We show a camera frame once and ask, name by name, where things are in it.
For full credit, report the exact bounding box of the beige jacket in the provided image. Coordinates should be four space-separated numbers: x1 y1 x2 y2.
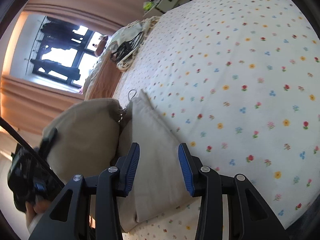
42 89 198 233

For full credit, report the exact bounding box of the brown plush toy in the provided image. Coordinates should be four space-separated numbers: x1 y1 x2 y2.
94 35 108 56

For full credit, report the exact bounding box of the person's left hand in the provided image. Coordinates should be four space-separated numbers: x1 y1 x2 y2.
25 197 52 233

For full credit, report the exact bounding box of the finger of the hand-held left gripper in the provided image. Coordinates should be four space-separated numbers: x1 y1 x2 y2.
39 127 59 161

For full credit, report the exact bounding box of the black framed window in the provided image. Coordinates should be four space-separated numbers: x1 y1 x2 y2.
25 15 106 93

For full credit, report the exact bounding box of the black cable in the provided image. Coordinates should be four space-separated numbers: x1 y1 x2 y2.
0 117 66 186

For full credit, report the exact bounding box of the white cord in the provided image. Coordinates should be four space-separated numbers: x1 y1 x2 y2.
117 52 141 72

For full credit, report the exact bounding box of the peach curtain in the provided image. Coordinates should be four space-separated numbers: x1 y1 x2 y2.
0 0 150 136

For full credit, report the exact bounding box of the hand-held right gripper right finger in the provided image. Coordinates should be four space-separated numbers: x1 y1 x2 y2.
178 143 288 240

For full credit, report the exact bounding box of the orange blanket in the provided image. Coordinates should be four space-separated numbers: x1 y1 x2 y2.
86 59 123 101

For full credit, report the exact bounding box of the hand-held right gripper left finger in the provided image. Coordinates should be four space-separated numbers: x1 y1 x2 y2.
29 142 140 240

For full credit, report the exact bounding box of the cream patterned pillow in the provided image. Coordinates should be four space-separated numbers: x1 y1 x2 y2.
105 17 160 72

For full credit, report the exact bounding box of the floral white bedsheet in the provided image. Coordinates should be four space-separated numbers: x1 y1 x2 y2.
112 0 320 240

